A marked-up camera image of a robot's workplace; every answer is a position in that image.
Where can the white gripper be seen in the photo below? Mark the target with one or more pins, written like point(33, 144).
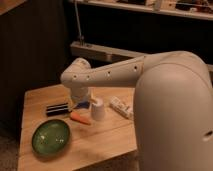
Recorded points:
point(79, 95)

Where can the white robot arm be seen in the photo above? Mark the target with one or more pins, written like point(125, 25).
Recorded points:
point(172, 105)

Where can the blue small object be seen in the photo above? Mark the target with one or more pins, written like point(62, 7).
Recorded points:
point(85, 105)

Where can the black rectangular case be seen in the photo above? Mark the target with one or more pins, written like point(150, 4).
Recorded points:
point(57, 109)

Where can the white paper cup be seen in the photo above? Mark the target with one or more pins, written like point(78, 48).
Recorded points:
point(97, 109)

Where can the green round plate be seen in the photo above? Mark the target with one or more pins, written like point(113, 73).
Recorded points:
point(50, 137)

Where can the grey metal beam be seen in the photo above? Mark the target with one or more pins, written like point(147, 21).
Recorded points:
point(103, 52)

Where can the metal vertical pole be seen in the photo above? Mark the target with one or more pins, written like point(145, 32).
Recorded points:
point(81, 38)

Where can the cluttered background shelf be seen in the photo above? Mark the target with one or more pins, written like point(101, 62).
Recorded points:
point(154, 8)

